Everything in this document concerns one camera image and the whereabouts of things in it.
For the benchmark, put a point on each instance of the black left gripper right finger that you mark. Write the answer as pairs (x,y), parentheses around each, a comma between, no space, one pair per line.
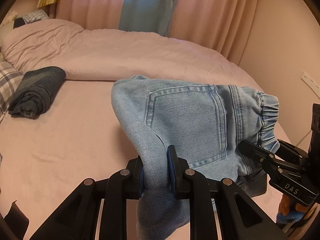
(218,209)

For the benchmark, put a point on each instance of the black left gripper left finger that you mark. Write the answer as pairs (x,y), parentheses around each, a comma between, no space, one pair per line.
(96,209)

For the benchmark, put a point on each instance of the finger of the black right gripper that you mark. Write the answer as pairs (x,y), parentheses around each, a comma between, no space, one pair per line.
(263,158)
(292,154)

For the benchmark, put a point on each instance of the light blue denim pants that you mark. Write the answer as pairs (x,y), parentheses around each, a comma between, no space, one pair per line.
(205,124)

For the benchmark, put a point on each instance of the pink bed sheet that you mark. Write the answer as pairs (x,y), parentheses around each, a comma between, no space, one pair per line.
(79,137)

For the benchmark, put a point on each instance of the rolled dark denim garment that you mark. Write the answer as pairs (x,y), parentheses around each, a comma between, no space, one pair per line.
(36,92)

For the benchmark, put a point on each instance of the pink curtain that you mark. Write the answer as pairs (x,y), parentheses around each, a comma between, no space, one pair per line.
(221,25)

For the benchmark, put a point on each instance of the plaid grey white cloth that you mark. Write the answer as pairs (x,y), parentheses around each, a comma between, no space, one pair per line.
(10,78)

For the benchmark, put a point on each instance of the pink folded duvet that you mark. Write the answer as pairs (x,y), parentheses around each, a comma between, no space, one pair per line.
(111,55)

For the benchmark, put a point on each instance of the blue hanging cloth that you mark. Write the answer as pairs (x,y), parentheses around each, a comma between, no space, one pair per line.
(147,16)

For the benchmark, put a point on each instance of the white wall socket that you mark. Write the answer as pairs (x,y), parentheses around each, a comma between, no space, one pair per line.
(310,82)

